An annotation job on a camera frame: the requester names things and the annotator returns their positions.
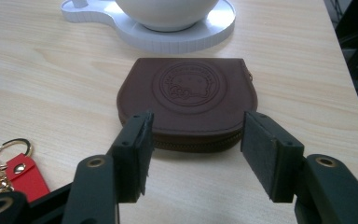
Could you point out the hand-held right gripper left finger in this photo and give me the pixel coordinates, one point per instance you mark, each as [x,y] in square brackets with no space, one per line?
[130,155]

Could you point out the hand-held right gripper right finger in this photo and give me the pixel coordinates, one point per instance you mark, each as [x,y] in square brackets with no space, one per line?
[270,155]

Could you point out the brown leather coin purse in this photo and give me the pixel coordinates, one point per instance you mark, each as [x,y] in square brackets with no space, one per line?
[186,93]

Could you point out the white stand with pole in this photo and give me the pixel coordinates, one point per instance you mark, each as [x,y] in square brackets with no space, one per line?
[180,40]

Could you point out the white bowl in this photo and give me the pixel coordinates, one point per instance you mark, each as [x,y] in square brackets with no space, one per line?
[166,14]

